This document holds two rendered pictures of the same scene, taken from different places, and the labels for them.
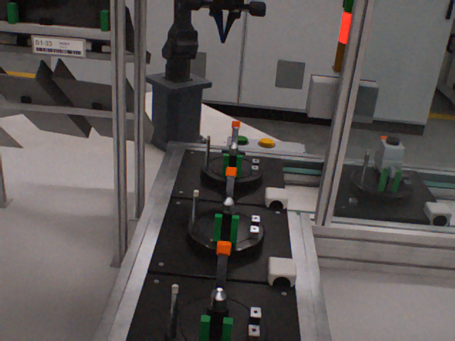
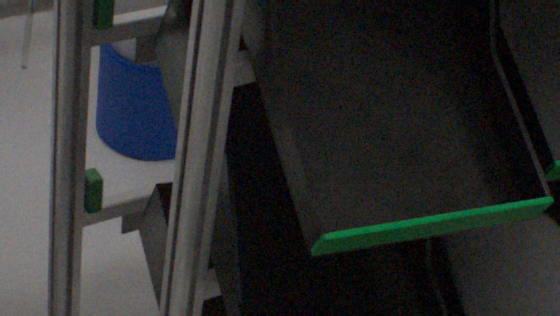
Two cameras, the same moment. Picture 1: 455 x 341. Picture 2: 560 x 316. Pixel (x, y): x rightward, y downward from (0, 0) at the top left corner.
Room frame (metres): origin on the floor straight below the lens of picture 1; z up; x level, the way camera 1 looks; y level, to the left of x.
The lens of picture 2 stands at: (1.39, -0.08, 1.89)
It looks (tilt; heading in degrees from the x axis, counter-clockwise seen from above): 39 degrees down; 140
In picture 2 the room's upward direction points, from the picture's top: 11 degrees clockwise
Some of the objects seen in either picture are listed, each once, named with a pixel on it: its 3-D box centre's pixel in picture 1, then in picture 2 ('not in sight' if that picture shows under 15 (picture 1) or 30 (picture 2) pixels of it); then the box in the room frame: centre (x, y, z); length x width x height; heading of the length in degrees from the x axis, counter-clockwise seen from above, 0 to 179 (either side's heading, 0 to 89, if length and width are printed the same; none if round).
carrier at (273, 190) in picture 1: (232, 158); not in sight; (1.00, 0.00, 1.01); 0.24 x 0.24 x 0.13; 0
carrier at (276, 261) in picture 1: (227, 216); not in sight; (0.76, 0.00, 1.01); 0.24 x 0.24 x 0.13; 0
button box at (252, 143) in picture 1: (265, 154); not in sight; (1.22, -0.09, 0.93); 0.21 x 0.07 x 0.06; 90
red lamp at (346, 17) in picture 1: (355, 28); not in sight; (0.89, -0.19, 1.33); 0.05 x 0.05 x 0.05
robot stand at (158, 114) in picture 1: (176, 111); not in sight; (1.41, 0.18, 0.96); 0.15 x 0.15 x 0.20; 44
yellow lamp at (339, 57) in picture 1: (350, 57); not in sight; (0.89, -0.19, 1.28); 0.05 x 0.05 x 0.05
